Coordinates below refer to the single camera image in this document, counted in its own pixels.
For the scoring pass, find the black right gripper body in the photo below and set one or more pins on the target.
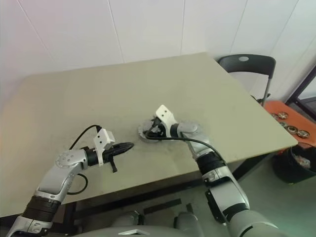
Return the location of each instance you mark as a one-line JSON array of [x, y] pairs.
[[160, 130]]

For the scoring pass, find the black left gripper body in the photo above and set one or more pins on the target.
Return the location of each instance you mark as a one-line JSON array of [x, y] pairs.
[[111, 154]]

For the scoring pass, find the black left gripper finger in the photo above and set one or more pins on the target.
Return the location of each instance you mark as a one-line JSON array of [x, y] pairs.
[[124, 151], [124, 145]]

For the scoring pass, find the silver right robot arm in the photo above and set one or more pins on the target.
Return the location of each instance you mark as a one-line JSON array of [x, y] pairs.
[[222, 180]]

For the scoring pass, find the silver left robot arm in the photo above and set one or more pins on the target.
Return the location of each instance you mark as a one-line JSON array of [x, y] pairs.
[[56, 170]]

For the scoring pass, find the small round metal motor part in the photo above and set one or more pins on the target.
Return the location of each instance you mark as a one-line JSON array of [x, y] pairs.
[[292, 129], [303, 133], [283, 115]]

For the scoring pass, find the black floor tape strip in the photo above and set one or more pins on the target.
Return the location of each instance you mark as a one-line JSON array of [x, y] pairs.
[[163, 206]]

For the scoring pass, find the grey rounded shape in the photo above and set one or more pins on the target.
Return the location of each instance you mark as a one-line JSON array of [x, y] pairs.
[[185, 221]]

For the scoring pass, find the black folding chair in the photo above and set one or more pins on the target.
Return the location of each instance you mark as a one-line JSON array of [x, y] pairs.
[[247, 65]]

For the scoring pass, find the black bucket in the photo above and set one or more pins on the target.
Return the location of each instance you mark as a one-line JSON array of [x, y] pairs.
[[284, 170]]

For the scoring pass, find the orange tray with parts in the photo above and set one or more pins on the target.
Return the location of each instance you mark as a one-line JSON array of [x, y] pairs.
[[291, 108]]

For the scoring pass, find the black framed glass cabinet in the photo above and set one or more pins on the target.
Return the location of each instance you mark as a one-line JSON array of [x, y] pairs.
[[304, 86]]

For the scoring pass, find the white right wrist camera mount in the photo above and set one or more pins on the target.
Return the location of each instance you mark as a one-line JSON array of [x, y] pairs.
[[164, 113]]

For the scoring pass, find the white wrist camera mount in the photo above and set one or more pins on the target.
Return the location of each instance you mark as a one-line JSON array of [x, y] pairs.
[[101, 140], [164, 113]]

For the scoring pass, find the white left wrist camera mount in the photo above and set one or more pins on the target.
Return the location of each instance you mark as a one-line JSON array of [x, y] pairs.
[[101, 140]]

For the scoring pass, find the black table frame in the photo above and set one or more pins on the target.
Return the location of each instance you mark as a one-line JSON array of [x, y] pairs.
[[247, 168]]

